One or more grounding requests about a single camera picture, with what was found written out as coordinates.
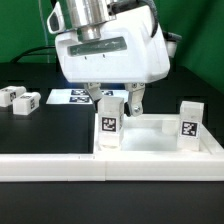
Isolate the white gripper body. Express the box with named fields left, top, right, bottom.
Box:
left=55, top=6, right=170, bottom=83

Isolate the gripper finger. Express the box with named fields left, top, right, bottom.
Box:
left=124, top=83, right=145, bottom=117
left=84, top=83, right=103, bottom=101

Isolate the white square tabletop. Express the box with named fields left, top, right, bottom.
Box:
left=94, top=115, right=224, bottom=156

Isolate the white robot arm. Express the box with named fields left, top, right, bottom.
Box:
left=52, top=0, right=170, bottom=116

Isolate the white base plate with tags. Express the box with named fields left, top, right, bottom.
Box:
left=47, top=89, right=128, bottom=105

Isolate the black cable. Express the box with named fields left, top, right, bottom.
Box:
left=9, top=45, right=58, bottom=64

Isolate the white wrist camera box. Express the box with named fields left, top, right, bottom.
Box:
left=47, top=0, right=72, bottom=34

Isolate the white L-shaped fence wall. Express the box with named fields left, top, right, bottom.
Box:
left=0, top=152, right=224, bottom=182

